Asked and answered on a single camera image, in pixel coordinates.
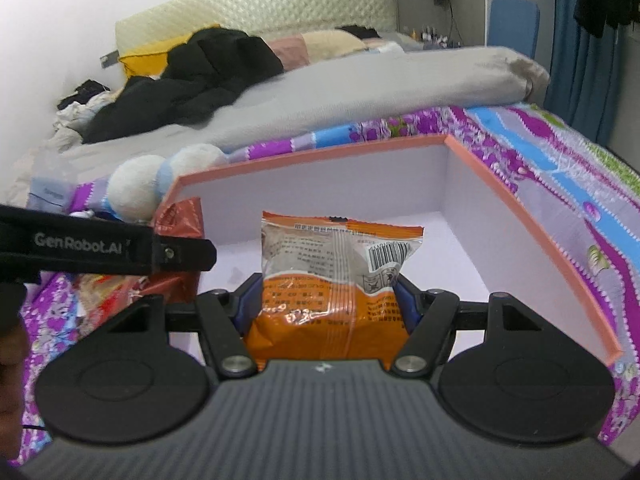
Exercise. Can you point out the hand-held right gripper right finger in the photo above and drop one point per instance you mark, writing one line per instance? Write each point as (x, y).
(407, 310)

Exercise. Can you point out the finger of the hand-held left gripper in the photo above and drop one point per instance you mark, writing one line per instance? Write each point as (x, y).
(190, 256)

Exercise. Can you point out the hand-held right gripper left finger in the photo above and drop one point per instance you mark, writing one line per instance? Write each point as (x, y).
(246, 305)

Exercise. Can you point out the red brown snack packet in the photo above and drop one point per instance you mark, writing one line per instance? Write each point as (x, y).
(180, 217)

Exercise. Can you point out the pink cardboard box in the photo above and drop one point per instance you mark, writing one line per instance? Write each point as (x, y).
(500, 240)

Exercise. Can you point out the person's left hand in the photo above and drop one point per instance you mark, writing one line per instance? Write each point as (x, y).
(10, 390)

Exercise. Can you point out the red orange snack packet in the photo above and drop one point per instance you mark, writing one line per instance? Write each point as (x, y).
(110, 295)

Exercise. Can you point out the clear plastic bag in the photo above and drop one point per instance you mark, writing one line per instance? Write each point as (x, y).
(50, 187)

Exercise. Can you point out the white and blue plush toy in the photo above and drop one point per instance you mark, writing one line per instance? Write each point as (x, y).
(135, 187)

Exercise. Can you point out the pile of crumpled clothes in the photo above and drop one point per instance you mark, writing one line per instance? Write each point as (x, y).
(82, 102)

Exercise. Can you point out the black jacket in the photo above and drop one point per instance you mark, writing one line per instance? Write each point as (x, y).
(200, 80)

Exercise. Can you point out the yellow pillow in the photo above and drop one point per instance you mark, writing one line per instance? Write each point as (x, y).
(145, 60)

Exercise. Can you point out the floral printed bedsheet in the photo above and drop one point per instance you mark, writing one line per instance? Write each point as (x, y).
(565, 160)

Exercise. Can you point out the grey blanket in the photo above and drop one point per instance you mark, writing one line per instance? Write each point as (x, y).
(350, 95)

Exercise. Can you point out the pink pillow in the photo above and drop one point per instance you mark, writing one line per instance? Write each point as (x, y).
(287, 52)

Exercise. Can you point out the beige pillow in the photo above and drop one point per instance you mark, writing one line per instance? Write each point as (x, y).
(330, 45)

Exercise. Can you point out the cream padded headboard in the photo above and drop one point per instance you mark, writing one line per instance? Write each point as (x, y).
(250, 5)

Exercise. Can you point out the row of small bottles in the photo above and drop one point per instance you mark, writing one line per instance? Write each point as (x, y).
(435, 37)

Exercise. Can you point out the small black garment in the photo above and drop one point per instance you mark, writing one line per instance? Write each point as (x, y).
(357, 32)

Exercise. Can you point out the blue curtain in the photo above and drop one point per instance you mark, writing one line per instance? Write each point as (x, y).
(585, 80)

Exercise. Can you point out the blue chair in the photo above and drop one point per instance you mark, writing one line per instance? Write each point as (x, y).
(512, 25)

